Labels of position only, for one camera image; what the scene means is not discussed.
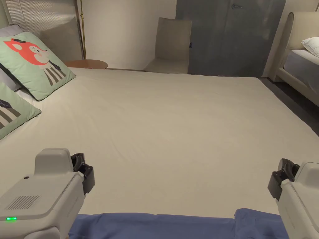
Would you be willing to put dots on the green cushion with fox print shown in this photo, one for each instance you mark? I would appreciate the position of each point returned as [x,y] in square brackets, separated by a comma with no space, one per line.
[32,64]

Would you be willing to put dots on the brass floor lamp pole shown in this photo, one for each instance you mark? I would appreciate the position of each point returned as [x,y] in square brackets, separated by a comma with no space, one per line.
[82,29]

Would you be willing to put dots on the ribbed padded headboard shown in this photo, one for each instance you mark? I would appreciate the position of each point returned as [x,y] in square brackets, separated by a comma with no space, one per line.
[42,12]

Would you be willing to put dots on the grey door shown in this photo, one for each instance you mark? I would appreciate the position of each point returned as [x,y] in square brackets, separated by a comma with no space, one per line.
[229,37]

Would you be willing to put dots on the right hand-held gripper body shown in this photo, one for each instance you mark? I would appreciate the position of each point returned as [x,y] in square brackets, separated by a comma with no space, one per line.
[301,199]

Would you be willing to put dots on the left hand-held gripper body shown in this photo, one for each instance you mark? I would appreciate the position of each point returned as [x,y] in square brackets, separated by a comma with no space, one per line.
[37,199]

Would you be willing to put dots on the bed with grey sheet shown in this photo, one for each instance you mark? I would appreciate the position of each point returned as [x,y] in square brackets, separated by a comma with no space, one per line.
[301,72]

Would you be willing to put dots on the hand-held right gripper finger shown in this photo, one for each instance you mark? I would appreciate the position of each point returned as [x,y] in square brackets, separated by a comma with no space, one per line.
[287,169]

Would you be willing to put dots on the bed with beige sheet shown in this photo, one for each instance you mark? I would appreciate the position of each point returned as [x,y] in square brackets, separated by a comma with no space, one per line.
[159,129]

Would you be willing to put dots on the beige curved headboard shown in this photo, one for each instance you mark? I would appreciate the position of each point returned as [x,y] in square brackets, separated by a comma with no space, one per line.
[296,29]

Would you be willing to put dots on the blue garment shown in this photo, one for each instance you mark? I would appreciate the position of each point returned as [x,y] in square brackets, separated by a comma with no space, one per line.
[154,226]

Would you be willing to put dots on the green cushion with striped print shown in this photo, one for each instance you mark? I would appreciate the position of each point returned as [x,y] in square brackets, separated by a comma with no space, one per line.
[12,112]

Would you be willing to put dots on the white ruffled pillow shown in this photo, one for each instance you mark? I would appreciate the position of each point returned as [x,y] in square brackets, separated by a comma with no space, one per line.
[311,46]

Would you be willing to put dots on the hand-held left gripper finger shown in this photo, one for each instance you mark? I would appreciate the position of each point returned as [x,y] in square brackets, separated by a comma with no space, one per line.
[78,161]

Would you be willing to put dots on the pale grey pillow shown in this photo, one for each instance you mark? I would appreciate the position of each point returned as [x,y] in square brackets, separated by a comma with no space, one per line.
[7,31]

